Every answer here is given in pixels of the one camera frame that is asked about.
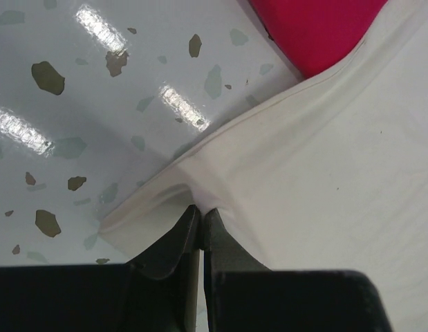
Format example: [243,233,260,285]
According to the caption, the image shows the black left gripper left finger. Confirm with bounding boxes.
[0,205,201,331]

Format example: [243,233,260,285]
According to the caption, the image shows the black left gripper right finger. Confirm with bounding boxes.
[203,210,389,331]

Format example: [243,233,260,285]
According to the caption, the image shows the cream white t-shirt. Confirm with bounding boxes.
[100,1,428,331]

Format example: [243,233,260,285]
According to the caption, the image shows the folded red t-shirt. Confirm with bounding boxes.
[250,0,387,78]

